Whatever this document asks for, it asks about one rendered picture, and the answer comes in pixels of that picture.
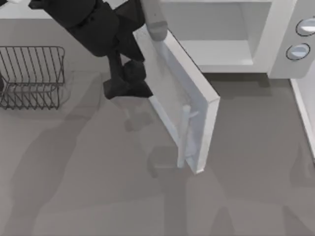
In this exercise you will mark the pale grey rounded box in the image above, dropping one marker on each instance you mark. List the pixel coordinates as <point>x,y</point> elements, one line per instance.
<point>157,27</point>

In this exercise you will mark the pale microwave door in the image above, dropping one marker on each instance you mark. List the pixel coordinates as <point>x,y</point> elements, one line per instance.
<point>197,103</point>

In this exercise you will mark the pale microwave oven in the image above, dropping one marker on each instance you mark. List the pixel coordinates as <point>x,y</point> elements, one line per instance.
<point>270,37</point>

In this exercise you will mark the grey microwave knob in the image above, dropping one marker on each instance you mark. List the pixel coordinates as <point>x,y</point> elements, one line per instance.
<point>306,26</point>
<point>298,51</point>

